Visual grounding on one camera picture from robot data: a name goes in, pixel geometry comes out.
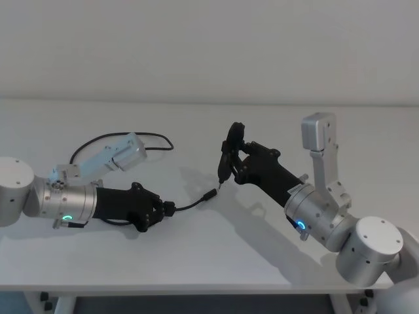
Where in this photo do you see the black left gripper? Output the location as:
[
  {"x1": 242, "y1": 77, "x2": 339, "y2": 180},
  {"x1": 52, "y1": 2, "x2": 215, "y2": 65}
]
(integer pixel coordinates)
[{"x1": 94, "y1": 183, "x2": 178, "y2": 234}]

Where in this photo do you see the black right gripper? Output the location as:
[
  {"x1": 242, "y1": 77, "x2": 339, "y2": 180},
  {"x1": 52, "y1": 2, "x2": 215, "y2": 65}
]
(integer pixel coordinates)
[{"x1": 221, "y1": 121, "x2": 304, "y2": 208}]

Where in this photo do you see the black plug with silver tip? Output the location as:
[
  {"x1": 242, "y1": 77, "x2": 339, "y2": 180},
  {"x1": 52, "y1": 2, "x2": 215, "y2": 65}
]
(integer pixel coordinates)
[{"x1": 217, "y1": 152, "x2": 229, "y2": 191}]

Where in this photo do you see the black cable with socket end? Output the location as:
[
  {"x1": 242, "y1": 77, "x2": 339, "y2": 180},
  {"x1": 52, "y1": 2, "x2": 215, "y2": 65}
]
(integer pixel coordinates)
[{"x1": 173, "y1": 188, "x2": 217, "y2": 212}]

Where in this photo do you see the black looped camera cable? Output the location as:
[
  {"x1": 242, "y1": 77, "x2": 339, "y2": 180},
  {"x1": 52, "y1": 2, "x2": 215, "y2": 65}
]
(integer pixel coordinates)
[{"x1": 69, "y1": 131, "x2": 175, "y2": 164}]

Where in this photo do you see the white table frame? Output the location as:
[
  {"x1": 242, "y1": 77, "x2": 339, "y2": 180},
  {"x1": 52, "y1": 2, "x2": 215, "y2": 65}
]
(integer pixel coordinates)
[{"x1": 0, "y1": 283, "x2": 393, "y2": 314}]

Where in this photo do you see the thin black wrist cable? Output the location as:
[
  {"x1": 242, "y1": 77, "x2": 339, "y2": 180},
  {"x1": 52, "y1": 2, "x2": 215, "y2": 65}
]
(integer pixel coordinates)
[{"x1": 67, "y1": 218, "x2": 132, "y2": 228}]

